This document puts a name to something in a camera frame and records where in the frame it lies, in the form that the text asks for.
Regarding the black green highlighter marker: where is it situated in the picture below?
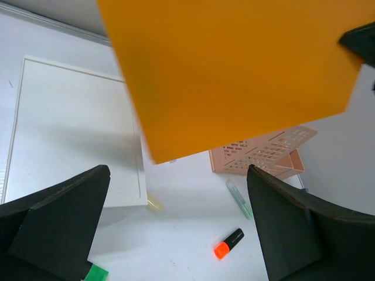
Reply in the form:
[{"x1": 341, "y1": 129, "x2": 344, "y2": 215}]
[{"x1": 83, "y1": 261, "x2": 109, "y2": 281}]

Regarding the yellow highlighter pen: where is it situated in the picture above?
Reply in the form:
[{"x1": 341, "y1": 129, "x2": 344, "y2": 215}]
[{"x1": 147, "y1": 193, "x2": 164, "y2": 213}]

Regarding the pink desk organizer rack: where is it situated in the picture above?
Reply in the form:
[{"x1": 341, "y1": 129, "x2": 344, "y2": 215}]
[{"x1": 209, "y1": 126, "x2": 317, "y2": 180}]

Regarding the pale green highlighter pen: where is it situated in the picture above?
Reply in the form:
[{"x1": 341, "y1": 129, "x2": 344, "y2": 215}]
[{"x1": 226, "y1": 181, "x2": 253, "y2": 220}]

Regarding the white mini drawer cabinet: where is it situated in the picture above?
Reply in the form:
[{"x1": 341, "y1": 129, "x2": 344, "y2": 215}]
[{"x1": 2, "y1": 56, "x2": 147, "y2": 208}]

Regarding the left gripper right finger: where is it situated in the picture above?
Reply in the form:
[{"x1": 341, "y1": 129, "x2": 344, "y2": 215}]
[{"x1": 247, "y1": 165, "x2": 374, "y2": 280}]

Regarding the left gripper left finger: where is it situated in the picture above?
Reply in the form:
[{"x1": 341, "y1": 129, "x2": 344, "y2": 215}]
[{"x1": 1, "y1": 165, "x2": 110, "y2": 280}]

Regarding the black orange highlighter marker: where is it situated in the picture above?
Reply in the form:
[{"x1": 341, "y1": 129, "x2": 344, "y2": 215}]
[{"x1": 214, "y1": 228, "x2": 244, "y2": 260}]

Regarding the orange folder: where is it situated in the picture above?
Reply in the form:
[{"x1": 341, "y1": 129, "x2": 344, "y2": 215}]
[{"x1": 97, "y1": 1, "x2": 374, "y2": 164}]

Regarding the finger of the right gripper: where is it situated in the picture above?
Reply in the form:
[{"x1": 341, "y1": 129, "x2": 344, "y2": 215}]
[{"x1": 339, "y1": 22, "x2": 375, "y2": 66}]

